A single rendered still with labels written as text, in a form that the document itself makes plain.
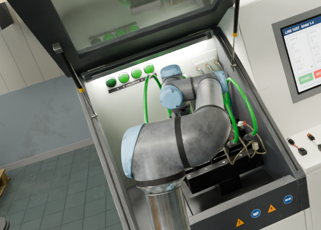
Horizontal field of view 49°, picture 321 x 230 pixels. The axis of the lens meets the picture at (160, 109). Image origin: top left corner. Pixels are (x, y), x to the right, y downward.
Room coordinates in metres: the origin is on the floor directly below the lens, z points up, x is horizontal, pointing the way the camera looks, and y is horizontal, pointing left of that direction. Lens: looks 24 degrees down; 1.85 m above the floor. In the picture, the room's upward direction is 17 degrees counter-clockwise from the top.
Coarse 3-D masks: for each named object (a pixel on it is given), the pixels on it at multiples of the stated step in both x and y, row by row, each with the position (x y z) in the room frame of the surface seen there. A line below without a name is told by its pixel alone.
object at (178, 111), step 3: (189, 105) 1.16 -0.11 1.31; (186, 108) 1.14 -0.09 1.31; (189, 108) 1.15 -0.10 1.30; (174, 111) 1.15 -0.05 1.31; (177, 111) 1.14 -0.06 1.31; (180, 111) 1.13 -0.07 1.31; (183, 111) 1.18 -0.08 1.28; (186, 111) 1.13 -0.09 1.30; (189, 111) 1.13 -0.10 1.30; (180, 114) 1.13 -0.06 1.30; (183, 114) 1.12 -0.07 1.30; (186, 114) 1.15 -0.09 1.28
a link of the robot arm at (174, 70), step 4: (164, 68) 1.18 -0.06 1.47; (168, 68) 1.16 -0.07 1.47; (172, 68) 1.15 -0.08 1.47; (176, 68) 1.15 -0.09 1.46; (180, 68) 1.16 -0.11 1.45; (160, 72) 1.17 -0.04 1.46; (164, 72) 1.15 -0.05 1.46; (168, 72) 1.14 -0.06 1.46; (172, 72) 1.14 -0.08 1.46; (176, 72) 1.14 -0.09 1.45; (180, 72) 1.15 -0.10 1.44; (164, 76) 1.14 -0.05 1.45; (168, 76) 1.14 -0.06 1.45; (172, 76) 1.13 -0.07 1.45; (176, 76) 1.13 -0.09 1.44; (180, 76) 1.15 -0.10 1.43
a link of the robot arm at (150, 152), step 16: (144, 128) 0.69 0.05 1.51; (160, 128) 0.67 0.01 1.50; (176, 128) 0.66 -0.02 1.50; (128, 144) 0.67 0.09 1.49; (144, 144) 0.66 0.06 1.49; (160, 144) 0.64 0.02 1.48; (176, 144) 0.63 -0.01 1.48; (128, 160) 0.65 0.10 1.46; (144, 160) 0.64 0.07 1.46; (160, 160) 0.63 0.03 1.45; (176, 160) 0.63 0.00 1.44; (128, 176) 0.67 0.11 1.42; (144, 176) 0.63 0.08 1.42; (160, 176) 0.62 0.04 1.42; (176, 176) 0.63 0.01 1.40; (144, 192) 0.65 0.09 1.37; (160, 192) 0.62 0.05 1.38; (176, 192) 0.63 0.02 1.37; (160, 208) 0.61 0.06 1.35; (176, 208) 0.61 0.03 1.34; (160, 224) 0.60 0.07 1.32; (176, 224) 0.59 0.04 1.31
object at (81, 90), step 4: (64, 56) 1.18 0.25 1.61; (64, 60) 1.18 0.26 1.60; (68, 60) 1.19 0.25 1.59; (68, 64) 1.19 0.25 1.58; (68, 68) 1.20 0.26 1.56; (72, 68) 1.21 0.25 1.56; (72, 72) 1.21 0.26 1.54; (72, 76) 1.22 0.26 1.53; (76, 76) 1.22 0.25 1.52; (76, 80) 1.23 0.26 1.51; (76, 84) 1.23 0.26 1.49; (80, 84) 1.24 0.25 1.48; (80, 88) 1.24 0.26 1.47; (84, 96) 1.27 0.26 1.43; (88, 104) 1.29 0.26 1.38; (92, 108) 1.31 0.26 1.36; (92, 116) 1.32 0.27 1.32; (96, 116) 1.32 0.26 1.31
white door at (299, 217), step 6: (294, 216) 1.02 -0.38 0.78; (300, 216) 1.02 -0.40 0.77; (276, 222) 1.01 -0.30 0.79; (282, 222) 1.01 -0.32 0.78; (288, 222) 1.02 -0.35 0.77; (294, 222) 1.02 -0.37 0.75; (300, 222) 1.02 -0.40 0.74; (264, 228) 1.00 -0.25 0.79; (270, 228) 1.00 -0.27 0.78; (276, 228) 1.01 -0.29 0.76; (282, 228) 1.01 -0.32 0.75; (288, 228) 1.02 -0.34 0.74; (294, 228) 1.02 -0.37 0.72; (300, 228) 1.02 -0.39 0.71
